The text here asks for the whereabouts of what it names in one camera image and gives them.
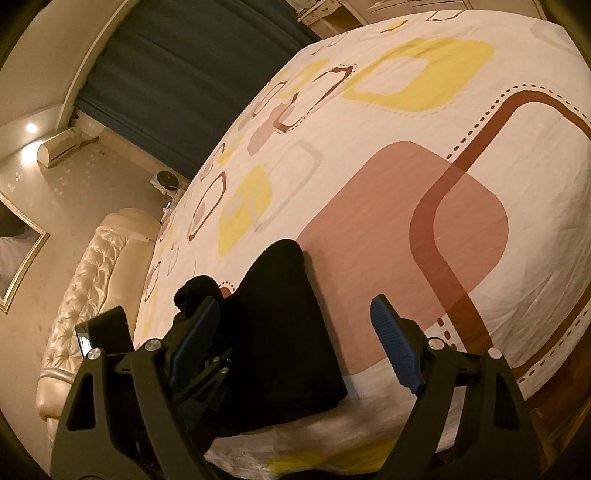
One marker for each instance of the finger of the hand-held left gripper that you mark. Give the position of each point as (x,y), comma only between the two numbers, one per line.
(208,374)

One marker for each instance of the cream television stand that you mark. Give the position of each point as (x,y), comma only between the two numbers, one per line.
(461,5)

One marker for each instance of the cream tufted headboard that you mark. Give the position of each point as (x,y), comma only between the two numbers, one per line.
(92,286)

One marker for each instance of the white wall air conditioner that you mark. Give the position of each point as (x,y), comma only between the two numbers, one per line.
(62,147)

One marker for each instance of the black studded pants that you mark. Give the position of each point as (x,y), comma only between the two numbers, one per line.
(286,332)

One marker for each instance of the dark teal curtain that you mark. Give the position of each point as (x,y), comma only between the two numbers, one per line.
(184,78)

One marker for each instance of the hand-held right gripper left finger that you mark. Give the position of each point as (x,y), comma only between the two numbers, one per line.
(194,341)

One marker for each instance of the cream dressing table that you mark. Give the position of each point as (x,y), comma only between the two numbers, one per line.
(321,11)

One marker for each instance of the round ceiling light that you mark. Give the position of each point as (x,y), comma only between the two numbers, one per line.
(32,127)

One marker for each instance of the gold framed wall picture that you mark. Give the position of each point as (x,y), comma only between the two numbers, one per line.
(18,258)

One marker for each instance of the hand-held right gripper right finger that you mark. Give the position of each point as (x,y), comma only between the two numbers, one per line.
(397,346)

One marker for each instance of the small white desk fan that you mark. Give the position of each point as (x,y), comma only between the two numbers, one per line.
(167,182)

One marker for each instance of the white patterned bed sheet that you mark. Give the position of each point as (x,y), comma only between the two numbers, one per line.
(415,184)

